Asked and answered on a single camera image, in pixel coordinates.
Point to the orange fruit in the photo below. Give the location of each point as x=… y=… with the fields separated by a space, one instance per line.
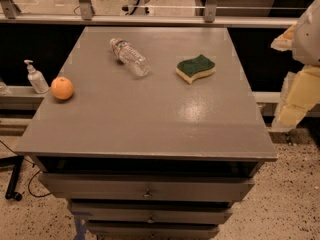
x=62 y=88

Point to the green and yellow sponge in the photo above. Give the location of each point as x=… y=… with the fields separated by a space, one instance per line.
x=195 y=68

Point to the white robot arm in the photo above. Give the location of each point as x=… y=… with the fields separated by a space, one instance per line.
x=306 y=41

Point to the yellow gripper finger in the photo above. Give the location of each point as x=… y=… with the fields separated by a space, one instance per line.
x=284 y=42
x=299 y=94

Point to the black chair leg with caster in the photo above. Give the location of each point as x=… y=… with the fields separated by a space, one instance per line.
x=15 y=164

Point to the grey drawer cabinet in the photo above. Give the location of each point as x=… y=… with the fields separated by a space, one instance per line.
x=152 y=156

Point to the metal railing frame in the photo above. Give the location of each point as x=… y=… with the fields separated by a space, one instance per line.
x=212 y=13

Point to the clear plastic water bottle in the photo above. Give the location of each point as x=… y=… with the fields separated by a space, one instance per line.
x=130 y=56

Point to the white pump dispenser bottle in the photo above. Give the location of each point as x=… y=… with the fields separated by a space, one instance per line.
x=36 y=78

